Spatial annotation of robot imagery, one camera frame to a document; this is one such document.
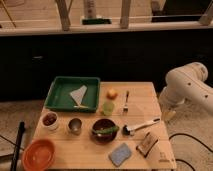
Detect green plastic tray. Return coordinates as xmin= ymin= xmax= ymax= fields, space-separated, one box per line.
xmin=45 ymin=76 xmax=100 ymax=113

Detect dark brown bowl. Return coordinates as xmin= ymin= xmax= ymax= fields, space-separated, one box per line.
xmin=91 ymin=119 xmax=119 ymax=144

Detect white bowl with red food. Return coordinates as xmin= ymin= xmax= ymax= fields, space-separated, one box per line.
xmin=41 ymin=112 xmax=59 ymax=131

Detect small yellow-red apple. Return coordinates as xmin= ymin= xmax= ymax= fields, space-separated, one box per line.
xmin=107 ymin=88 xmax=118 ymax=100

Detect green base object on shelf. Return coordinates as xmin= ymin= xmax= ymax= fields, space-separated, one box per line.
xmin=82 ymin=18 xmax=111 ymax=25

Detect metal fork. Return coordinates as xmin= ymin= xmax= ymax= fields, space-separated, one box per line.
xmin=123 ymin=91 xmax=129 ymax=112

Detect metal cup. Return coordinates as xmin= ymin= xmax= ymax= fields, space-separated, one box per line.
xmin=68 ymin=118 xmax=82 ymax=135

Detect black cable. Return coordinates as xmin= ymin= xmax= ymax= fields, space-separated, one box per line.
xmin=168 ymin=132 xmax=213 ymax=171

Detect black white dish brush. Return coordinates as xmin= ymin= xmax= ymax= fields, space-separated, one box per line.
xmin=122 ymin=118 xmax=161 ymax=136

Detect light green cup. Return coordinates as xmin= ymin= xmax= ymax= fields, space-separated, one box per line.
xmin=102 ymin=101 xmax=115 ymax=116

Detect white paper piece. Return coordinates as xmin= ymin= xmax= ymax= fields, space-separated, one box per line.
xmin=70 ymin=85 xmax=87 ymax=105

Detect black pole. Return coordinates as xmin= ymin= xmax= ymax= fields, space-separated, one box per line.
xmin=10 ymin=121 xmax=25 ymax=171

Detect brown wooden block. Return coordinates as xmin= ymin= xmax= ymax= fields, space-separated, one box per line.
xmin=136 ymin=132 xmax=158 ymax=157

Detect green vegetable in bowl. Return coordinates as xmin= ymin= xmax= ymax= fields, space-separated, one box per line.
xmin=92 ymin=126 xmax=119 ymax=134

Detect blue sponge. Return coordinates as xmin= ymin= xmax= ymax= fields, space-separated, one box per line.
xmin=108 ymin=143 xmax=132 ymax=167

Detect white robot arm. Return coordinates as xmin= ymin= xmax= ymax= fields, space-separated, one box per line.
xmin=159 ymin=62 xmax=213 ymax=121

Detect orange plastic bowl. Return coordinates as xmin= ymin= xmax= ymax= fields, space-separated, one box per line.
xmin=22 ymin=139 xmax=55 ymax=171

